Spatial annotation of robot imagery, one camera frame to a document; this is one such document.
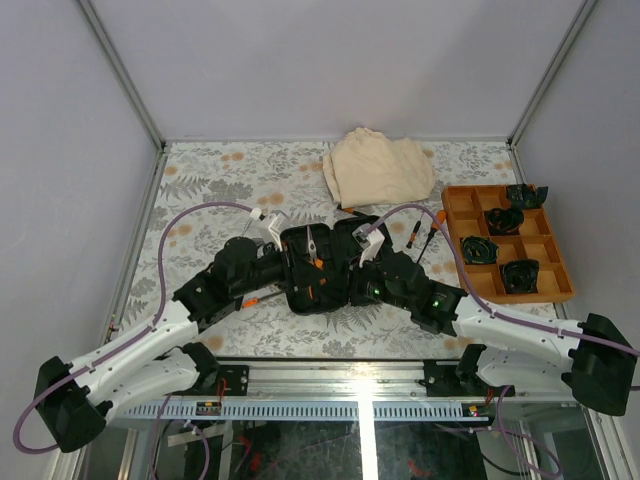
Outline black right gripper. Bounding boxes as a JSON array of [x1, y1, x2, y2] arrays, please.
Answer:
[[317, 250, 414, 312]]

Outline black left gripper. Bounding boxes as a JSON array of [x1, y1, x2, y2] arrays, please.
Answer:
[[233, 240, 329, 300]]

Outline orange black needle-nose pliers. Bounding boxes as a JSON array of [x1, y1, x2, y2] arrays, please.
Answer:
[[306, 225, 327, 300]]

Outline dark green tool case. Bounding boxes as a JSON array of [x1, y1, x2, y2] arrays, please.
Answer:
[[281, 215, 393, 315]]

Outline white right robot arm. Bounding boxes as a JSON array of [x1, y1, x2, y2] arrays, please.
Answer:
[[351, 253, 639, 416]]

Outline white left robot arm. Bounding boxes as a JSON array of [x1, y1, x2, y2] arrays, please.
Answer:
[[35, 237, 285, 453]]

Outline orange utility knife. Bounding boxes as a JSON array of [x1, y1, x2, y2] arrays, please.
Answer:
[[242, 291, 283, 308]]

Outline small black orange screwdriver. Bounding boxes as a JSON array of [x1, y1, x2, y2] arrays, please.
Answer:
[[406, 213, 424, 250]]

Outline small precision screwdriver by bag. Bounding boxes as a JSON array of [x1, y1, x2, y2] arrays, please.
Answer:
[[336, 204, 369, 217]]

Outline dark tape roll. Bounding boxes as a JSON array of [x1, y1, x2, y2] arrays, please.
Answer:
[[485, 207, 524, 236], [500, 259, 540, 294], [461, 236, 499, 265], [506, 184, 549, 210]]

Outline cream cloth bag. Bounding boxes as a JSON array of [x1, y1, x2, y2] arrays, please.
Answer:
[[322, 127, 436, 208]]

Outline orange compartment tray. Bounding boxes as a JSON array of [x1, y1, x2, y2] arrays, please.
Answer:
[[442, 185, 575, 304]]

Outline dark tape roll bottom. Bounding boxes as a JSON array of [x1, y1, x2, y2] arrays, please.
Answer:
[[500, 259, 540, 294]]

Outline dark tape roll top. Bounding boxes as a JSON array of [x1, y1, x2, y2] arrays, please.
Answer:
[[506, 184, 549, 210]]

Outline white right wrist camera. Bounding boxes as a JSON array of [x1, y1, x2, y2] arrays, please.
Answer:
[[352, 223, 385, 268]]

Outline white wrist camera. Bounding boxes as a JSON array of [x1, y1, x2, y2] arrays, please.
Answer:
[[352, 223, 385, 268], [249, 208, 290, 251]]

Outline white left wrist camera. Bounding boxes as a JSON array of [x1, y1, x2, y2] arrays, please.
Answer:
[[249, 208, 290, 251]]

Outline orange handled long screwdriver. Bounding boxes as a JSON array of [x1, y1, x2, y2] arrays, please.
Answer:
[[418, 210, 446, 261]]

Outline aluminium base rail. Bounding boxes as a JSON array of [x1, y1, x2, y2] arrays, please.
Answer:
[[109, 357, 581, 421]]

